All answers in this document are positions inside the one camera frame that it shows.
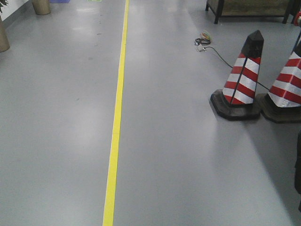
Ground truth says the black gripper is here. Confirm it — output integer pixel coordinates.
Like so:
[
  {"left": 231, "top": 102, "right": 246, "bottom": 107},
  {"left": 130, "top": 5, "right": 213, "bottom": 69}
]
[{"left": 293, "top": 128, "right": 301, "bottom": 212}]

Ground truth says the red white traffic cone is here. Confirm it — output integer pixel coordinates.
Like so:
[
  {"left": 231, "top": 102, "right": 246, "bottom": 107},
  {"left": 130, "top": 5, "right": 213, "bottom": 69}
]
[
  {"left": 255, "top": 36, "right": 301, "bottom": 123},
  {"left": 210, "top": 30, "right": 264, "bottom": 121}
]

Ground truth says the dark wooden bench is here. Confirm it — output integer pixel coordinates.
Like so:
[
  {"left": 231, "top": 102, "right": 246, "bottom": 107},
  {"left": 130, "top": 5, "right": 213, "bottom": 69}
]
[{"left": 205, "top": 0, "right": 301, "bottom": 24}]

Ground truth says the brown planter pot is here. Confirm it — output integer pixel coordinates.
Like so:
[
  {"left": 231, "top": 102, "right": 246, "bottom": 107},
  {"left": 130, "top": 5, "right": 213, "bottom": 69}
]
[{"left": 32, "top": 0, "right": 51, "bottom": 15}]

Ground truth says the black floor cable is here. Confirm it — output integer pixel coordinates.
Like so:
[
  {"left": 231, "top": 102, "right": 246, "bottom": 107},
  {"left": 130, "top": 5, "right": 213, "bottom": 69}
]
[{"left": 194, "top": 37, "right": 270, "bottom": 91}]

